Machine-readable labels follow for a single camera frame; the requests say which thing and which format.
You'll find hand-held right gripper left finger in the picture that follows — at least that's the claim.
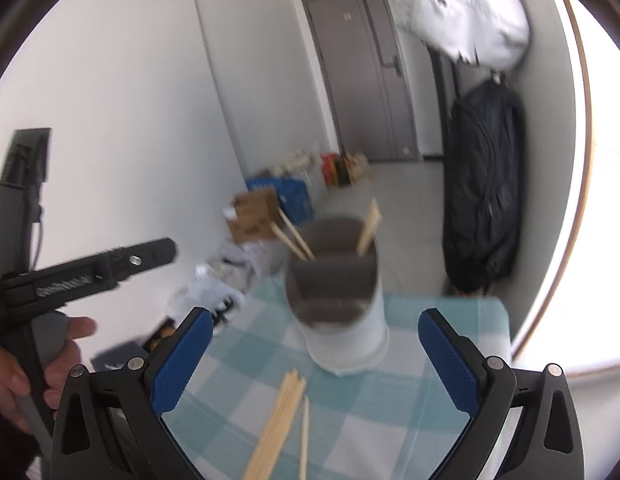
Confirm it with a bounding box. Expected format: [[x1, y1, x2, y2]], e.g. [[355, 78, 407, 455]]
[[50, 306, 214, 480]]

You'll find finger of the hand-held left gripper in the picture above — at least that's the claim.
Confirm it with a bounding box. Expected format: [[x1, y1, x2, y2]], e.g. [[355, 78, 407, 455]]
[[90, 238, 179, 288]]

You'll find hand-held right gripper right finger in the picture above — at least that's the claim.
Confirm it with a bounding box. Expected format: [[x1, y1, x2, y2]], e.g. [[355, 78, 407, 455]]
[[418, 308, 586, 480]]

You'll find white utensil holder grey inside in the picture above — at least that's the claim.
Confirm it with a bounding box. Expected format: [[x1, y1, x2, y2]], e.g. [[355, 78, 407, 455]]
[[284, 215, 391, 376]]

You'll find bundle of wooden chopsticks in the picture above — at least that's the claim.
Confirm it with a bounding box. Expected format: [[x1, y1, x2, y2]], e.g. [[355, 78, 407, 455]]
[[241, 367, 311, 480]]

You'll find wooden chopstick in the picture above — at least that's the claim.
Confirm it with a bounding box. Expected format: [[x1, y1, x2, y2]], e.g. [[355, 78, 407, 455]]
[[362, 202, 383, 253], [356, 199, 378, 256], [277, 208, 317, 261], [269, 224, 309, 261]]

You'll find white shoulder bag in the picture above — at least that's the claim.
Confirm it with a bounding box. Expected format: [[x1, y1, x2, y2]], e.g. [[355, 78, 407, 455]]
[[395, 0, 531, 68]]

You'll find person's left hand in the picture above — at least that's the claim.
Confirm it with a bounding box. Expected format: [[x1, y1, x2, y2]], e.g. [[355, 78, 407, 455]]
[[0, 316, 98, 433]]

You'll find brown boot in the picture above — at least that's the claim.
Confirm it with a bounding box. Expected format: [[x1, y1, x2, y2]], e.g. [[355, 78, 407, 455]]
[[144, 321, 179, 352]]

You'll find black and white sneaker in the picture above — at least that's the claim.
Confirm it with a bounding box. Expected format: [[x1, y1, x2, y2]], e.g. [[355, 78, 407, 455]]
[[210, 294, 247, 337]]

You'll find white translucent plastic bag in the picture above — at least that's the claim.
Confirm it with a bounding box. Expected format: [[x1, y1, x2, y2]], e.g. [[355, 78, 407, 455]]
[[170, 280, 241, 321]]

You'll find teal white checked tablecloth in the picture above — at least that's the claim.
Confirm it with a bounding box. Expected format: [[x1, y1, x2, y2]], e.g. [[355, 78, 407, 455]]
[[162, 275, 511, 480]]

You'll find grey plastic bag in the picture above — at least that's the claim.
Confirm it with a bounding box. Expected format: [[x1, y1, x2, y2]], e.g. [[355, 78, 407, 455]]
[[210, 240, 285, 291]]

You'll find brown cardboard box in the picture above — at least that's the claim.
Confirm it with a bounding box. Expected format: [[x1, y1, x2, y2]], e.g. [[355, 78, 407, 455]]
[[225, 187, 283, 243]]

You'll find beige folded cloth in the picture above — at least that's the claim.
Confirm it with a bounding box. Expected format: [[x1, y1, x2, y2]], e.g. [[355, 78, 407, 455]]
[[272, 149, 321, 176]]

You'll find black backpack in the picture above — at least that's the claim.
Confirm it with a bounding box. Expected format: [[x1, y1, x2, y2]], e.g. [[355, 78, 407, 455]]
[[442, 77, 526, 293]]

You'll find red packet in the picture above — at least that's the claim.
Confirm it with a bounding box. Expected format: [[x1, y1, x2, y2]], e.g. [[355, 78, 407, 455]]
[[322, 154, 341, 188]]

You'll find beige bag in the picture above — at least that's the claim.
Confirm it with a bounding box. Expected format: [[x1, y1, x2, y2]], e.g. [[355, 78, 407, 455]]
[[350, 152, 375, 181]]

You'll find grey entrance door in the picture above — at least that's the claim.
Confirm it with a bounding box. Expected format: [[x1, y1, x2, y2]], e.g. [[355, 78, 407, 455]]
[[302, 0, 421, 163]]

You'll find bright window with wooden frame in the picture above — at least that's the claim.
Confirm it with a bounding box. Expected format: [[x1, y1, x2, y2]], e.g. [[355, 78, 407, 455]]
[[512, 0, 620, 376]]

